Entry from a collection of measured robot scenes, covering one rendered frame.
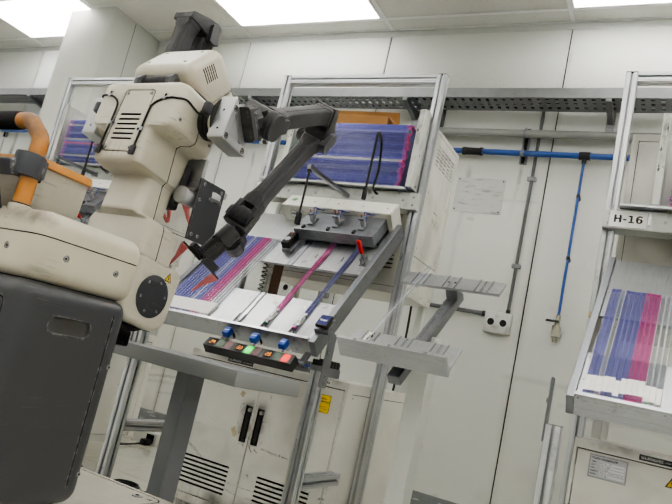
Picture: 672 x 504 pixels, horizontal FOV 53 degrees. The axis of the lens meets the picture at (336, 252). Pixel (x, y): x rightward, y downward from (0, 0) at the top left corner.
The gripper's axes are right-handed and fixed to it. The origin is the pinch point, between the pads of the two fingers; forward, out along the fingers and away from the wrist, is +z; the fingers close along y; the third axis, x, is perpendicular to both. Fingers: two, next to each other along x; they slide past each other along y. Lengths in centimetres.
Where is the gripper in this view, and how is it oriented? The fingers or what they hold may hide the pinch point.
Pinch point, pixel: (182, 276)
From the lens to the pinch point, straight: 193.7
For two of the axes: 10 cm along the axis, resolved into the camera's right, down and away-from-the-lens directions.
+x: 3.0, 0.2, -9.5
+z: -7.1, 6.7, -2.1
